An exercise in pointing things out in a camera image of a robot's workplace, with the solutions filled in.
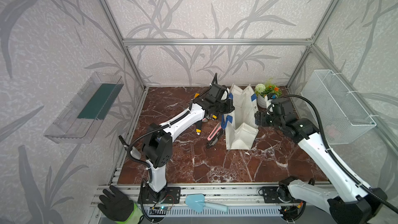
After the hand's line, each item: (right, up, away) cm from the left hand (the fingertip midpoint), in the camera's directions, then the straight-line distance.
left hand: (236, 108), depth 81 cm
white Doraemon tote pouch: (+2, -12, -2) cm, 13 cm away
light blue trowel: (-20, -43, -10) cm, 49 cm away
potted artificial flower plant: (+20, +10, +18) cm, 29 cm away
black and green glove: (-56, -45, -12) cm, 72 cm away
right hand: (+11, -2, -5) cm, 12 cm away
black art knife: (-12, -19, +10) cm, 25 cm away
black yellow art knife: (-21, -13, +17) cm, 30 cm away
